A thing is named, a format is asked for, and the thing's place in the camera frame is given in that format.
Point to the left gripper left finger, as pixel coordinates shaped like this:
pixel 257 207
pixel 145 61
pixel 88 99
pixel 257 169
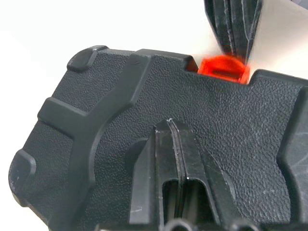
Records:
pixel 156 173

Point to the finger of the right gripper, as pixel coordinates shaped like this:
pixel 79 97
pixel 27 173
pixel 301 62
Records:
pixel 220 21
pixel 247 24

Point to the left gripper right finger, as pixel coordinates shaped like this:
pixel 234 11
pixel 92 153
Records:
pixel 197 173

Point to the black tool case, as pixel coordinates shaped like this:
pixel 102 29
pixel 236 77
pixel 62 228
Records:
pixel 216 108

